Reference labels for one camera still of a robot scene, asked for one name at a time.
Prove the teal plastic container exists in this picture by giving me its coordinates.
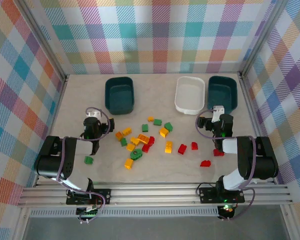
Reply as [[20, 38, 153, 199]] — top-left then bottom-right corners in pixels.
[[104, 76, 136, 116], [207, 75, 239, 114]]

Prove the white plastic container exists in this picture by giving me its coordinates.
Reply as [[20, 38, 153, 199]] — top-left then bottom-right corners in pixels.
[[174, 75, 206, 115]]

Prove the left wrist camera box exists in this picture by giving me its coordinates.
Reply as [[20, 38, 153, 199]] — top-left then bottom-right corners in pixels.
[[86, 109, 102, 120]]

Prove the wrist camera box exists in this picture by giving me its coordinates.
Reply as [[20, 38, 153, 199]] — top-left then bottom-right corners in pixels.
[[213, 105, 226, 118], [86, 109, 102, 120]]

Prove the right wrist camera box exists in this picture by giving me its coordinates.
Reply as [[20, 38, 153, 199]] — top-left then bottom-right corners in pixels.
[[213, 105, 226, 118]]

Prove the aluminium table edge rail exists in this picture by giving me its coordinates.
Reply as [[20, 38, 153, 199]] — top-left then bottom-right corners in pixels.
[[32, 73, 70, 188], [238, 71, 278, 186]]

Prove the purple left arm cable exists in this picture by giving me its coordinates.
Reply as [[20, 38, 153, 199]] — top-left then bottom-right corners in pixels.
[[56, 106, 111, 223]]

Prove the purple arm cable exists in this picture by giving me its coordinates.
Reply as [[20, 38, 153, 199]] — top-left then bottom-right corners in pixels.
[[56, 106, 111, 223], [195, 108, 256, 222]]

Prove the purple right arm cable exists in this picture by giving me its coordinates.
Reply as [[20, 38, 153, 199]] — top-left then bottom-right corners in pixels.
[[195, 108, 256, 222]]

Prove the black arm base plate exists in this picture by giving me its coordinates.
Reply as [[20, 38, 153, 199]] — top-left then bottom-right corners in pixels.
[[65, 188, 112, 206], [198, 187, 246, 204]]

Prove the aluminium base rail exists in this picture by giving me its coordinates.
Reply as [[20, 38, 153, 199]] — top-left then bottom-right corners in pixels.
[[16, 183, 295, 209]]

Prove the aluminium frame post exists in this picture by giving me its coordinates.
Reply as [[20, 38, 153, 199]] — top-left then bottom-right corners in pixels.
[[238, 0, 291, 81], [16, 0, 68, 83]]

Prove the slotted grey cable duct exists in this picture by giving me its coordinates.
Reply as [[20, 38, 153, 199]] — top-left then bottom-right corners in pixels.
[[29, 208, 220, 218]]

